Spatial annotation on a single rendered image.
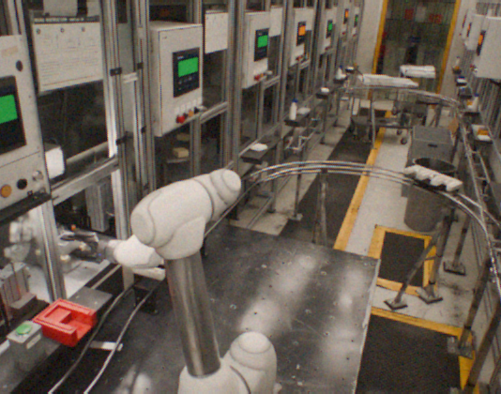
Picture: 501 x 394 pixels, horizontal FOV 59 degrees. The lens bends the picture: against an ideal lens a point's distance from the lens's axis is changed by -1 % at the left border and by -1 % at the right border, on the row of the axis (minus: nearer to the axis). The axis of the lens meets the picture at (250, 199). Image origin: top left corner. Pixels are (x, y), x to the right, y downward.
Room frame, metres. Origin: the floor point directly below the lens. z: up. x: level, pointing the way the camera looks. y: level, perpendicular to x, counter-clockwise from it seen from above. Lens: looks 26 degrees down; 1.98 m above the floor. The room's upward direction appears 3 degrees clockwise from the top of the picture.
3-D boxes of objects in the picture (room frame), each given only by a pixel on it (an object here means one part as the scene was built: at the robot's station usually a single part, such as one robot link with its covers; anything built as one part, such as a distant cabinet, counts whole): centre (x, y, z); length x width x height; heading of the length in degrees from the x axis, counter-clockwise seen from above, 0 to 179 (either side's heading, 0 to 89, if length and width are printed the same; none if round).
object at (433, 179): (2.83, -1.24, 0.84); 0.37 x 0.14 x 0.10; 39
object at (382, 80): (6.56, -1.88, 0.48); 0.88 x 0.56 x 0.96; 89
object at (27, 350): (0.99, 0.66, 0.97); 0.08 x 0.08 x 0.12; 71
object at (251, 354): (1.08, -0.03, 0.85); 0.18 x 0.16 x 0.22; 142
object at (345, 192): (5.73, -1.37, 0.01); 5.85 x 0.59 x 0.01; 161
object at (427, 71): (7.63, -2.68, 0.48); 0.84 x 0.58 x 0.97; 169
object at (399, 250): (3.15, -1.29, 0.01); 1.00 x 0.55 x 0.01; 161
